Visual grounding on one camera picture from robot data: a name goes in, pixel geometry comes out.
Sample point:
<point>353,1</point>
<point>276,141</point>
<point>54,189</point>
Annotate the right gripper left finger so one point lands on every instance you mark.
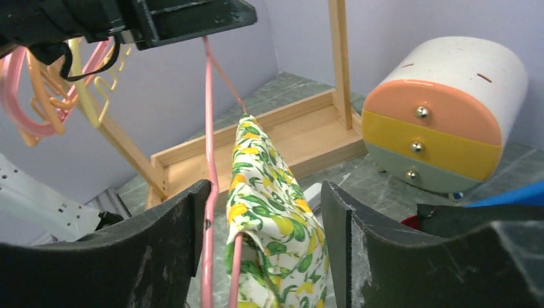
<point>147,260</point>

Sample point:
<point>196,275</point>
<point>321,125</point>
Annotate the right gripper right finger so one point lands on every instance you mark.
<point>378,262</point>

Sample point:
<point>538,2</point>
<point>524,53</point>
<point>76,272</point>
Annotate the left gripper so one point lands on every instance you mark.
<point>154,23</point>

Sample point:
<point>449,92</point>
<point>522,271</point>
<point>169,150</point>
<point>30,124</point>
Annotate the yellow hanger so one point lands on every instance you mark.
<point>92,91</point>

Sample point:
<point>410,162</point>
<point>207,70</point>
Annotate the orange wavy hanger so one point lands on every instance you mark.
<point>53,100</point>

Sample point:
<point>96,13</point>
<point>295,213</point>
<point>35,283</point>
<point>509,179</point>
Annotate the pink plastic hanger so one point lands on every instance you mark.
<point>12,66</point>

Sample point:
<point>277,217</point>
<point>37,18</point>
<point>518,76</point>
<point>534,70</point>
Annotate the red pleated skirt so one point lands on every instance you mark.
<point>412,222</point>

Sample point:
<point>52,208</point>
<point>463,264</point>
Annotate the lemon print cloth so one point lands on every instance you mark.
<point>276,253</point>

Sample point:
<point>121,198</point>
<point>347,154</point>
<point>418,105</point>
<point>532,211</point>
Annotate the small white block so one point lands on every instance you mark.
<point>313,197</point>

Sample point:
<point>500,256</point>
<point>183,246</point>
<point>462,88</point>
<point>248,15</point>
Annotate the wooden clothes rack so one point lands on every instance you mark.
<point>311,134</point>

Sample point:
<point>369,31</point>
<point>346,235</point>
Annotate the round cream drawer box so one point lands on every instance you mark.
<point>441,119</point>

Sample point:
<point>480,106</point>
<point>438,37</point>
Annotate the blue plastic bin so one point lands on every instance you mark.
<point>527,195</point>

